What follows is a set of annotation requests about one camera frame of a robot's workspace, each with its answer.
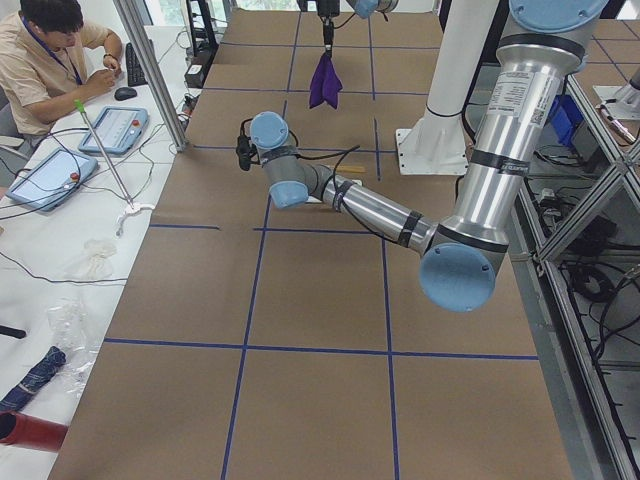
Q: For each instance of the blue plastic bin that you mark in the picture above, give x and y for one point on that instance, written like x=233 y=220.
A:
x=565 y=118

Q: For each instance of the blue patterned folded umbrella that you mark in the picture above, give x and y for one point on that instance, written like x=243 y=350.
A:
x=36 y=378

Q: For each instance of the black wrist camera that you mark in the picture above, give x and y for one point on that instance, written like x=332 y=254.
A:
x=244 y=149

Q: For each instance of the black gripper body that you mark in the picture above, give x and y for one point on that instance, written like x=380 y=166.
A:
x=327 y=8

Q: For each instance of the black keyboard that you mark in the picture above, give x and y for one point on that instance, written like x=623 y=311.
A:
x=134 y=71

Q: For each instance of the black computer mouse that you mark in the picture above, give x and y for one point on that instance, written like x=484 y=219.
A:
x=124 y=93

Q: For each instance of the wooden rack bar left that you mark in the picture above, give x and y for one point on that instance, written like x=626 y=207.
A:
x=355 y=169

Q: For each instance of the person in beige shirt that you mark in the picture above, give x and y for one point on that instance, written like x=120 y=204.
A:
x=51 y=57

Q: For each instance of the teach pendant far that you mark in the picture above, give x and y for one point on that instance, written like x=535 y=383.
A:
x=118 y=128

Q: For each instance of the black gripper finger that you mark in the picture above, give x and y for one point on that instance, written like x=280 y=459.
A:
x=326 y=34

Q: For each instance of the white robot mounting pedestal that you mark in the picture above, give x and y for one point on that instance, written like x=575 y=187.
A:
x=436 y=144

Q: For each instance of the teach pendant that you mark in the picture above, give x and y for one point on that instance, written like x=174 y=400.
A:
x=53 y=180
x=118 y=128

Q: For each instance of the red cylinder tube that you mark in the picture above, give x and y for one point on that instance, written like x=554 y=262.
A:
x=24 y=431

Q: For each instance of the aluminium frame rail right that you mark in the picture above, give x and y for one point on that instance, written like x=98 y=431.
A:
x=577 y=225

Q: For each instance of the clear plastic bag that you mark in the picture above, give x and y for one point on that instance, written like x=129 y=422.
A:
x=74 y=337

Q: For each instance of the aluminium frame post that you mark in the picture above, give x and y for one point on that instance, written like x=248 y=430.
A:
x=134 y=27

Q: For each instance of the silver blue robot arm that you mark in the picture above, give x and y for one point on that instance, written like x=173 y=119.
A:
x=363 y=9
x=541 y=43

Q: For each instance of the metal rod green tip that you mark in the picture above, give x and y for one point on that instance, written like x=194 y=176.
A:
x=132 y=207

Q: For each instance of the purple towel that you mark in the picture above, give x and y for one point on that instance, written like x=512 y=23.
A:
x=325 y=84

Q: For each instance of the teach pendant near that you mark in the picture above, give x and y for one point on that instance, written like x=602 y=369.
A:
x=53 y=180

